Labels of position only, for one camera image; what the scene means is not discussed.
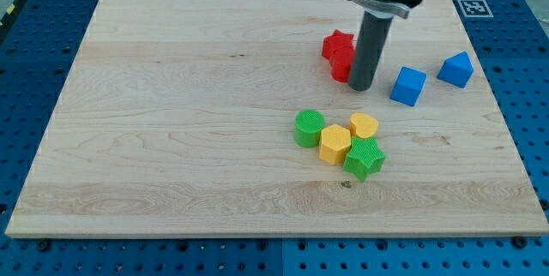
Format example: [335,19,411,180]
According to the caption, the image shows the blue cube block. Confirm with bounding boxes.
[389,67,427,106]

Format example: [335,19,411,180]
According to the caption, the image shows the green cylinder block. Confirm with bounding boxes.
[294,109,325,147]

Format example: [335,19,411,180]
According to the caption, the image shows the yellow hexagon block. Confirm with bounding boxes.
[318,124,351,165]

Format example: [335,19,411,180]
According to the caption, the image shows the yellow heart block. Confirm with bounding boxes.
[349,112,379,139]

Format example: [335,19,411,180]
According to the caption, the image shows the red cylinder block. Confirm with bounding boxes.
[329,46,355,82]

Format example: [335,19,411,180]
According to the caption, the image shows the green star block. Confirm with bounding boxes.
[343,137,386,182]

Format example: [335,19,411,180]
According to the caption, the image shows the light wooden board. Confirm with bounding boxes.
[6,0,548,238]

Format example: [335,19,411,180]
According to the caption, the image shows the red star block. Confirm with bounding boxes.
[321,29,354,59]

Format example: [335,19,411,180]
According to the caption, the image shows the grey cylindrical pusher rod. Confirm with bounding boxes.
[347,12,393,92]

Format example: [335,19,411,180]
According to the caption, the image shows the blue pentagon block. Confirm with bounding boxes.
[437,51,474,88]

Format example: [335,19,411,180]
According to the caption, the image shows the white fiducial marker tag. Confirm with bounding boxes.
[456,0,493,18]

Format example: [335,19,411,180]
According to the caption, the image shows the black yellow hazard tape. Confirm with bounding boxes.
[1,0,27,28]

